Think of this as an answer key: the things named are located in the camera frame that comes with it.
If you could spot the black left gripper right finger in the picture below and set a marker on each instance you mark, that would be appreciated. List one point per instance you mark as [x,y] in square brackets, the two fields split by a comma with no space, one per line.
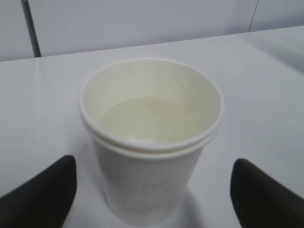
[259,201]

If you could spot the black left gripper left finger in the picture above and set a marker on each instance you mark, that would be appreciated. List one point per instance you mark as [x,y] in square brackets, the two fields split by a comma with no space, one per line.
[44,201]

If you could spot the white paper cup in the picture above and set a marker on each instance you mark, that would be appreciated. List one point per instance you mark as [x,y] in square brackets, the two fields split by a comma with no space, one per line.
[149,120]

